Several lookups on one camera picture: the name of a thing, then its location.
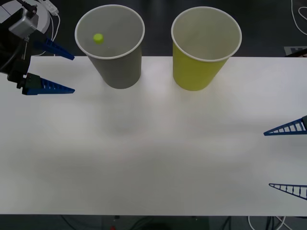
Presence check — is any white looped cable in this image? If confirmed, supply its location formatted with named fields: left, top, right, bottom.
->
left=291, top=0, right=307, bottom=35

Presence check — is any clear bottle with green cap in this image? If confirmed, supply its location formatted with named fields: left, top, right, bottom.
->
left=92, top=33, right=105, bottom=46

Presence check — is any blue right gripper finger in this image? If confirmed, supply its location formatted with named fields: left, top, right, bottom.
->
left=263, top=115, right=307, bottom=137
left=268, top=183, right=307, bottom=201

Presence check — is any white power strip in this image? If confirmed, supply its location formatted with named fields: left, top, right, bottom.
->
left=38, top=0, right=59, bottom=16

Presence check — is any white cable under table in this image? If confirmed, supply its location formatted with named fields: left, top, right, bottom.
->
left=248, top=215, right=292, bottom=230

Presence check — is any yellow-green plastic bin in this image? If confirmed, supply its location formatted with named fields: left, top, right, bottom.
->
left=171, top=6, right=242, bottom=92

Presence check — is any white power strip cable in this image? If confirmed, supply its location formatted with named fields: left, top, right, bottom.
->
left=40, top=13, right=61, bottom=57

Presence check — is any grey floor outlet plate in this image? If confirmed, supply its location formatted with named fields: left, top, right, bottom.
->
left=283, top=46, right=307, bottom=58

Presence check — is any round white disc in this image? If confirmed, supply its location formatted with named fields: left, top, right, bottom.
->
left=0, top=1, right=51, bottom=35

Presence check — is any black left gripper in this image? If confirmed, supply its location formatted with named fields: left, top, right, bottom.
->
left=6, top=32, right=76, bottom=96

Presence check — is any grey plastic bin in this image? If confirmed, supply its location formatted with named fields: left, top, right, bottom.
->
left=74, top=5, right=145, bottom=90

